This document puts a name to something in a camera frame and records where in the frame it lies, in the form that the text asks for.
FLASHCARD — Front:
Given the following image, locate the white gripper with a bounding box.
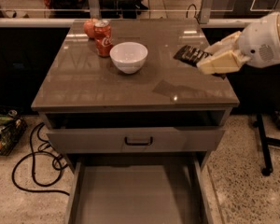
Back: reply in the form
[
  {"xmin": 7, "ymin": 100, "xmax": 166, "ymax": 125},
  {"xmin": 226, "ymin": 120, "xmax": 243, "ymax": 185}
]
[{"xmin": 197, "ymin": 12, "xmax": 280, "ymax": 75}]

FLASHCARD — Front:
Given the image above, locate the black rxbar chocolate bar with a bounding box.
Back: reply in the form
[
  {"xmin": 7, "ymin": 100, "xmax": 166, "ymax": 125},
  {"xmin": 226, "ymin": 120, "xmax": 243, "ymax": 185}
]
[{"xmin": 174, "ymin": 45, "xmax": 209, "ymax": 67}]

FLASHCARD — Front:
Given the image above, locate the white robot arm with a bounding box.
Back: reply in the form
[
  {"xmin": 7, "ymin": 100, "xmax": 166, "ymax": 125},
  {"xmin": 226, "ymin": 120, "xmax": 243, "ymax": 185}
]
[{"xmin": 197, "ymin": 12, "xmax": 280, "ymax": 75}]

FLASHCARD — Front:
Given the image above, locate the grey top drawer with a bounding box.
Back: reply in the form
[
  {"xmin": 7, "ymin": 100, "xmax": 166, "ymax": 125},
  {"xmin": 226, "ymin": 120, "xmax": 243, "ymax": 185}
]
[{"xmin": 40, "ymin": 109, "xmax": 232, "ymax": 154}]

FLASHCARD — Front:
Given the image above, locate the grey drawer cabinet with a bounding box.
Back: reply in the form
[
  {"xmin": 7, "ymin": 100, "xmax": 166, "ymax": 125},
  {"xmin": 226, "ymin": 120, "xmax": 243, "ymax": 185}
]
[{"xmin": 31, "ymin": 18, "xmax": 241, "ymax": 224}]

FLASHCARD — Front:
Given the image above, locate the grey open middle drawer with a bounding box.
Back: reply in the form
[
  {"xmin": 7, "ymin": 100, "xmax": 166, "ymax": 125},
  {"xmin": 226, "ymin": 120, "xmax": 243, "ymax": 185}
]
[{"xmin": 65, "ymin": 153, "xmax": 215, "ymax": 224}]

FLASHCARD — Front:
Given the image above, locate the white ceramic bowl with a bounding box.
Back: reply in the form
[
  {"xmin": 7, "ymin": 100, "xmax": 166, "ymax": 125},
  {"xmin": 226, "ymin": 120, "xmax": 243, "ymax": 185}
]
[{"xmin": 110, "ymin": 42, "xmax": 148, "ymax": 74}]

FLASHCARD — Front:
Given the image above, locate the black stand leg with caster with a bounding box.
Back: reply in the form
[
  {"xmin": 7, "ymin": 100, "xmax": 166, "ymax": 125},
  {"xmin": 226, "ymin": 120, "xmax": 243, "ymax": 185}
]
[{"xmin": 253, "ymin": 114, "xmax": 280, "ymax": 176}]

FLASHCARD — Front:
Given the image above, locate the red coca-cola can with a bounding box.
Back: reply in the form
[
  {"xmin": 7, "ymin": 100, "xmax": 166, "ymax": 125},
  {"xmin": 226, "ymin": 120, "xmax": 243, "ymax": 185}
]
[{"xmin": 94, "ymin": 20, "xmax": 113, "ymax": 57}]

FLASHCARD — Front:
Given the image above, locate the red apple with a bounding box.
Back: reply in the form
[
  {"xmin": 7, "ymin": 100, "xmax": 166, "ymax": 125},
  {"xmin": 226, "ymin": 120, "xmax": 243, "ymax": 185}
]
[{"xmin": 83, "ymin": 19, "xmax": 97, "ymax": 39}]

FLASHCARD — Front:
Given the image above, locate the black office chair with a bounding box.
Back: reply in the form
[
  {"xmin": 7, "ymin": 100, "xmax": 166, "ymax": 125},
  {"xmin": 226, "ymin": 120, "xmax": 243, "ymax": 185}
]
[{"xmin": 49, "ymin": 0, "xmax": 90, "ymax": 19}]

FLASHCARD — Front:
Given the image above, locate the black drawer handle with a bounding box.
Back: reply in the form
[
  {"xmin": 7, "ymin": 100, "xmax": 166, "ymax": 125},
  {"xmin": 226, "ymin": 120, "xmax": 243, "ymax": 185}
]
[{"xmin": 124, "ymin": 136, "xmax": 153, "ymax": 147}]

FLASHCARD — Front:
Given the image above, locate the black wire basket with items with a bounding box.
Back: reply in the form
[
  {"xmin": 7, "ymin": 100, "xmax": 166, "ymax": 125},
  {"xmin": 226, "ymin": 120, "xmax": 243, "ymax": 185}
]
[{"xmin": 0, "ymin": 109, "xmax": 27, "ymax": 156}]

